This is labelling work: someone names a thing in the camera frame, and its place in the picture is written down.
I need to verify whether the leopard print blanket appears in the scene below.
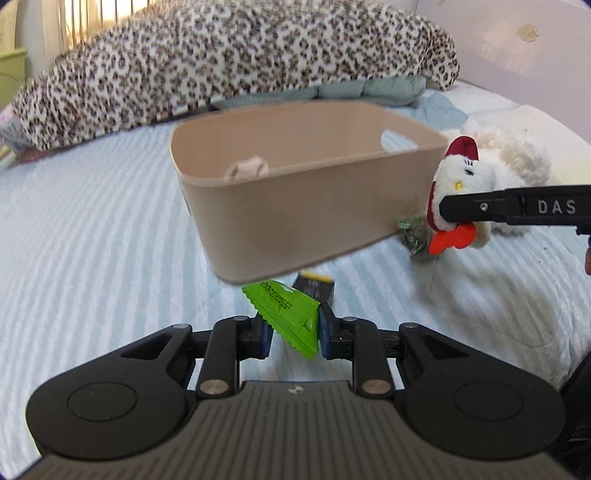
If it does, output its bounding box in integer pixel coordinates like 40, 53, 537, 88
9, 0, 461, 151

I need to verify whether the light blue striped bedsheet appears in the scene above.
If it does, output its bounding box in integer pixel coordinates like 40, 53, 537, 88
0, 80, 591, 467

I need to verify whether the white fluffy plush toy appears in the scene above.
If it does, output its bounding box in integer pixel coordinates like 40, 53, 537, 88
442, 121, 553, 237

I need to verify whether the beige rolled sock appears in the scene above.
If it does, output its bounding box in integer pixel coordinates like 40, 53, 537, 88
224, 157, 270, 182

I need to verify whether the white chicken plush toy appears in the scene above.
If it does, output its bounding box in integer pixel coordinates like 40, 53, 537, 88
427, 136, 498, 256

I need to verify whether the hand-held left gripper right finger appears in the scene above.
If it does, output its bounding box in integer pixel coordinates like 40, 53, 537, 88
318, 303, 468, 400

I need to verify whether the green snack packet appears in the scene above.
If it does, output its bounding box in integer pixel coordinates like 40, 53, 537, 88
241, 279, 321, 360

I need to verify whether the black and yellow packet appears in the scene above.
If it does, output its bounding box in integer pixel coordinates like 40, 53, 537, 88
293, 272, 337, 306

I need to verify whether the white pillow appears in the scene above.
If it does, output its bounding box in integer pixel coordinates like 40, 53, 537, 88
517, 104, 591, 188

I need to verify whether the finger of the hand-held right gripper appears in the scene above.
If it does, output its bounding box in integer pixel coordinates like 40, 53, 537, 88
438, 186, 525, 226

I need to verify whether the teal quilted blanket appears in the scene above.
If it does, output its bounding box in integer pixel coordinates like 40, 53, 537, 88
211, 74, 431, 110

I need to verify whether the crinkled green wrapper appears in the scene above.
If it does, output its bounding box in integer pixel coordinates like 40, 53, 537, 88
397, 214, 435, 260

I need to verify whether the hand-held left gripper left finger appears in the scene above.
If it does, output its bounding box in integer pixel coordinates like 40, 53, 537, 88
121, 316, 273, 400

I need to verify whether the beige plastic bin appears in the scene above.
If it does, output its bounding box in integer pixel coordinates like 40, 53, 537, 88
168, 100, 450, 284

